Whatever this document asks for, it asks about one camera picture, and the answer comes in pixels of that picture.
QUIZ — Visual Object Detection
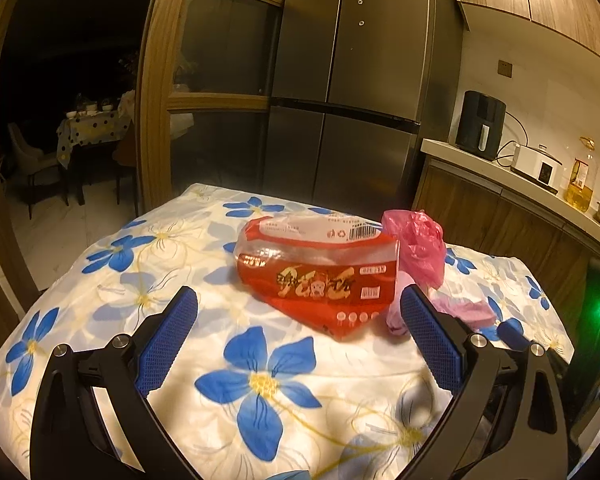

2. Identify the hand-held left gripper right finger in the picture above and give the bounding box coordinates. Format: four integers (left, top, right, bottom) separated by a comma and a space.
395, 284, 571, 480

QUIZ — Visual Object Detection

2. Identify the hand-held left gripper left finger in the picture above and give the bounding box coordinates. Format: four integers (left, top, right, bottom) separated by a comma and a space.
29, 285, 201, 480

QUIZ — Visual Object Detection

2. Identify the red clear printed packaging bag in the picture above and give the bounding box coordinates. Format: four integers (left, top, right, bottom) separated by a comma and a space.
235, 215, 402, 343

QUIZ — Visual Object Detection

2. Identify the light purple plastic bag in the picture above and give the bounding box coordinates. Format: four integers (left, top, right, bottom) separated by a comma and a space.
386, 272, 497, 337

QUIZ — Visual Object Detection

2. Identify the pink plastic bag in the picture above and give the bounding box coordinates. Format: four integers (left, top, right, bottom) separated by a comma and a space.
382, 209, 447, 291

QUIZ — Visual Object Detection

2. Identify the blue floral white blanket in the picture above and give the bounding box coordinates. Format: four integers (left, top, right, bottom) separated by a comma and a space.
0, 182, 576, 480

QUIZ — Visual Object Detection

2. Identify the wooden kitchen base cabinet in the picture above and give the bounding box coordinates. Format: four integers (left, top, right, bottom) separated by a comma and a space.
412, 139, 600, 311

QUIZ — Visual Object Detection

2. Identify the cooking oil bottle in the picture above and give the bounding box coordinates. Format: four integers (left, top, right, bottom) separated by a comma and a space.
564, 136, 599, 213

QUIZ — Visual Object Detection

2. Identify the white electric cooker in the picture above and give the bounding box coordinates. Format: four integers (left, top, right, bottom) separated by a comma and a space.
510, 142, 564, 187

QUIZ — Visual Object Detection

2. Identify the black air fryer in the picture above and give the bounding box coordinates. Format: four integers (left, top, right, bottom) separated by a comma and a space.
455, 91, 507, 162

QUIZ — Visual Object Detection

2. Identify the grey dining chair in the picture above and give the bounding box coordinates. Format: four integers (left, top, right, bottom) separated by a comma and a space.
7, 122, 72, 219

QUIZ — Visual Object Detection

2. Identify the polka dot covered dining table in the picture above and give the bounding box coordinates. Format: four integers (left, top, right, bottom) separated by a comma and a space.
56, 104, 132, 206

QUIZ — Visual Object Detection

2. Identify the grey steel refrigerator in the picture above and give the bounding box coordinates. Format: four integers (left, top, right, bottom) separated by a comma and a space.
267, 0, 463, 211

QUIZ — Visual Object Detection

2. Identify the wooden framed glass door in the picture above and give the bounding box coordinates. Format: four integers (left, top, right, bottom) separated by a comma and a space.
137, 0, 293, 217

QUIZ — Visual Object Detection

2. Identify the black cooker cable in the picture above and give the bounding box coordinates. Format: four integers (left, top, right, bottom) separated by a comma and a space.
497, 140, 519, 167

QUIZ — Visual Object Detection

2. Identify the wooden door frame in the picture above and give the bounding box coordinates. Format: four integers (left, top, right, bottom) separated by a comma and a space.
0, 0, 51, 351

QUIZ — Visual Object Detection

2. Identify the black air fryer cable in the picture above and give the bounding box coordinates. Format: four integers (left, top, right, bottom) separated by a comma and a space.
505, 111, 529, 147

